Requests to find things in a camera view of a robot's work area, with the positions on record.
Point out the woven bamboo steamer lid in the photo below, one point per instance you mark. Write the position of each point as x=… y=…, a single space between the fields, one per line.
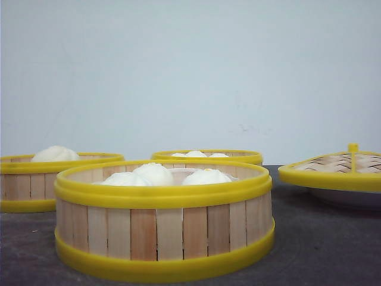
x=351 y=170

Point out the bamboo steamer basket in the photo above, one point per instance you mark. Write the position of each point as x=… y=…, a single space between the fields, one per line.
x=28 y=187
x=242 y=156
x=162 y=234

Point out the back basket left bun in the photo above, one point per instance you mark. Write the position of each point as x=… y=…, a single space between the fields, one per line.
x=178 y=155

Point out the back basket right bun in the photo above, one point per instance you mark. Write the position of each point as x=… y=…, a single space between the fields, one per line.
x=219 y=155

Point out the front basket right bun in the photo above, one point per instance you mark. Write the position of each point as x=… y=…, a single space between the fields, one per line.
x=206 y=177

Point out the front basket left bun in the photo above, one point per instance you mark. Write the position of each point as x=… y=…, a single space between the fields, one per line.
x=124 y=179

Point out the white plate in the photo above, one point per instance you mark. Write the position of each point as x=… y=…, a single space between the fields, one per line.
x=349 y=199

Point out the back basket middle bun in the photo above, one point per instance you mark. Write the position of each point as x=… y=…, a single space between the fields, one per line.
x=195 y=153

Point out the white bun in left basket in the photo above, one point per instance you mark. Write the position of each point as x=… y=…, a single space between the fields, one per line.
x=55 y=153

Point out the front basket middle bun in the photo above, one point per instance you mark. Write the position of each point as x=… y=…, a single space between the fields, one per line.
x=156 y=174

